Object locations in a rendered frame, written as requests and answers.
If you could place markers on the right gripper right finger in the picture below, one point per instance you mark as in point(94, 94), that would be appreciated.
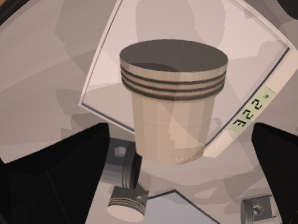
point(277, 153)

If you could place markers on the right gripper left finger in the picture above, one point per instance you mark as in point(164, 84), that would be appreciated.
point(57, 184)

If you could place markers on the grey flat rectangular plate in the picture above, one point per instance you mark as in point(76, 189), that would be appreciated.
point(173, 208)

